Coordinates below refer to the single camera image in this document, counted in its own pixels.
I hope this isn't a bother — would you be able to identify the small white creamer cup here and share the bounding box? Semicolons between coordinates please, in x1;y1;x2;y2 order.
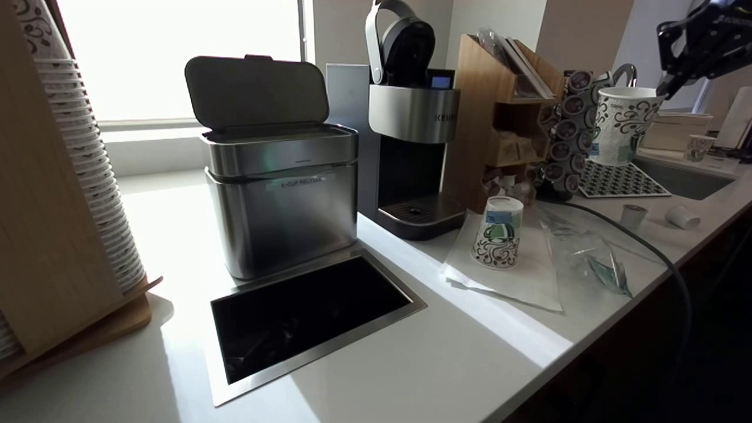
621;205;647;230

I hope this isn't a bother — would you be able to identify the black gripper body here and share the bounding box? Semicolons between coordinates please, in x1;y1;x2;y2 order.
656;0;752;99

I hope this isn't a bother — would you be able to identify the clear plastic zip bag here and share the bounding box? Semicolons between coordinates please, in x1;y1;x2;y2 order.
539;209;633;299

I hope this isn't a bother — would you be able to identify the coffee pod carousel rack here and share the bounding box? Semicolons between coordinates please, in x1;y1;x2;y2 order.
539;70;610;201

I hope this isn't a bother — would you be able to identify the stack of paper cups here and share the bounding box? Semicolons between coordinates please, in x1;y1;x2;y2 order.
11;0;150;297

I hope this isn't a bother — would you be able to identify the countertop trash chute opening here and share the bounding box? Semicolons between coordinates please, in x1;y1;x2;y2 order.
206;251;424;408

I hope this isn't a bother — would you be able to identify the wooden condiment organizer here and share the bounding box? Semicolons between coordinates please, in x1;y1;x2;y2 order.
445;35;563;212

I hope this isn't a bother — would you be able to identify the patterned paper cup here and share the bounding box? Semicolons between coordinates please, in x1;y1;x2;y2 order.
593;88;663;167
473;195;525;269

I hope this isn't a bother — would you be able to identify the wooden cup dispenser box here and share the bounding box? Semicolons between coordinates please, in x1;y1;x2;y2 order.
0;0;153;381

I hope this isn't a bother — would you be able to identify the black silver coffee machine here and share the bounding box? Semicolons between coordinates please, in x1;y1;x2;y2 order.
365;0;466;241

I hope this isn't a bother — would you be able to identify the black power cable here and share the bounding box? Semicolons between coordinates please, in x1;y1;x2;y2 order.
563;201;695;371

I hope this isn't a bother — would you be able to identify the stainless steel trash bin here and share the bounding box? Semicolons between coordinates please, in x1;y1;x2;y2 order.
184;55;358;282

